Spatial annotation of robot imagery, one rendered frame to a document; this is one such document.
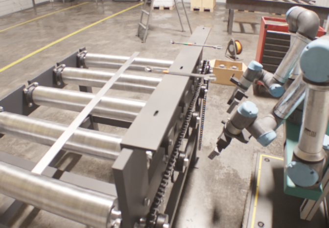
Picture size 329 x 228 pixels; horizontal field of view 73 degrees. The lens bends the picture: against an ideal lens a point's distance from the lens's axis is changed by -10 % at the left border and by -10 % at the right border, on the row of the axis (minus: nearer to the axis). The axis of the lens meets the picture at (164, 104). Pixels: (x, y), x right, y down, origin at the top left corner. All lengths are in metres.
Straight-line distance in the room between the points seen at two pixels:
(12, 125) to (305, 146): 1.25
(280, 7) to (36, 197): 5.90
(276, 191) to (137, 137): 1.25
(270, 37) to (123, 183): 2.75
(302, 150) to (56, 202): 0.85
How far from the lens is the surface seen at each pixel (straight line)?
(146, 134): 0.60
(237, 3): 6.03
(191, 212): 1.87
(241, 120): 1.03
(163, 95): 0.76
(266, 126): 1.03
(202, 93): 1.41
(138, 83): 1.48
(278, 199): 1.66
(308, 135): 0.92
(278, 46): 3.16
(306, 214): 1.59
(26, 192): 0.93
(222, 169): 2.18
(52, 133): 1.14
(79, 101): 1.35
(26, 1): 12.94
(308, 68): 0.81
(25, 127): 1.24
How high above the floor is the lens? 1.53
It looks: 31 degrees down
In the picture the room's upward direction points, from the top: straight up
